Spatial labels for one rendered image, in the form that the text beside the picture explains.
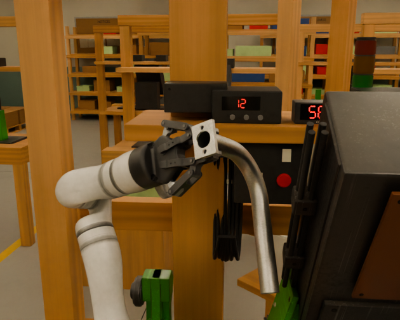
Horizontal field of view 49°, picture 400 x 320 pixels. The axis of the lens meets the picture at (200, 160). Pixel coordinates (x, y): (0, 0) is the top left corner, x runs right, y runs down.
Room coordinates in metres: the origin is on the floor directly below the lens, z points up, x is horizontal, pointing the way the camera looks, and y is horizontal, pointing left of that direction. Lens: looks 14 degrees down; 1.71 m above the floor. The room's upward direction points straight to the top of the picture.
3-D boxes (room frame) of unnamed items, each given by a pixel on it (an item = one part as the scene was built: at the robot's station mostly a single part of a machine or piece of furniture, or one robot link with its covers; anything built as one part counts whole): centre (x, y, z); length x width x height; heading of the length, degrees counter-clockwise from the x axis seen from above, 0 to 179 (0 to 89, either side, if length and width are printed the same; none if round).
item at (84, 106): (10.62, 1.61, 1.11); 3.01 x 0.54 x 2.23; 82
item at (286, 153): (1.04, -0.17, 1.42); 0.17 x 0.12 x 0.15; 85
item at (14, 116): (9.22, 4.22, 0.22); 1.20 x 0.81 x 0.44; 175
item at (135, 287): (0.98, 0.16, 1.12); 0.07 x 0.03 x 0.08; 175
